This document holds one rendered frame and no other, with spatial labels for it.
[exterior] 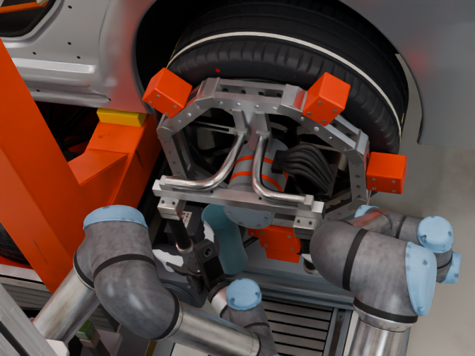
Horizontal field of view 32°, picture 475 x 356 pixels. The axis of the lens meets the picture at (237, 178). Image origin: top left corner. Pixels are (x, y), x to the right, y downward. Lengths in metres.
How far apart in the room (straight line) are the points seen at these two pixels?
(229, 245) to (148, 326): 0.83
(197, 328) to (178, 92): 0.70
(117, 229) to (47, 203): 0.59
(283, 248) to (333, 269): 0.99
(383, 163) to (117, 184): 0.80
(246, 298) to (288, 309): 1.05
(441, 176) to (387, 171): 1.10
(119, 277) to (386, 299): 0.46
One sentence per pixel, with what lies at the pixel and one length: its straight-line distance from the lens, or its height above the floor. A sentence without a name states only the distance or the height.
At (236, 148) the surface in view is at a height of 1.01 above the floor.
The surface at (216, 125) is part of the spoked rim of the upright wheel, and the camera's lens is 2.26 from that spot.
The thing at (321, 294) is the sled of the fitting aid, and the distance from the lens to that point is 2.74.
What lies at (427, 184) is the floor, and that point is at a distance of 3.16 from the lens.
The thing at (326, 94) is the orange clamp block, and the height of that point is 1.15.
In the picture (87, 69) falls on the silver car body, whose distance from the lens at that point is 2.48.
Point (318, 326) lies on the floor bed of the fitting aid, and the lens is 2.81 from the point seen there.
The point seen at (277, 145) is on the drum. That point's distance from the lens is 2.16.
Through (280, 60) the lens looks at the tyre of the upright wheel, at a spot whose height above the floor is 1.17.
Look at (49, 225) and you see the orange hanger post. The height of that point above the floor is 0.93.
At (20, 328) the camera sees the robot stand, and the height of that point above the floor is 1.81.
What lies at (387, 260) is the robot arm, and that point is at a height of 1.30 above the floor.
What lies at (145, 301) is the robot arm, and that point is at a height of 1.31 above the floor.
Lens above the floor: 2.57
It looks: 52 degrees down
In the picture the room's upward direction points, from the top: 16 degrees counter-clockwise
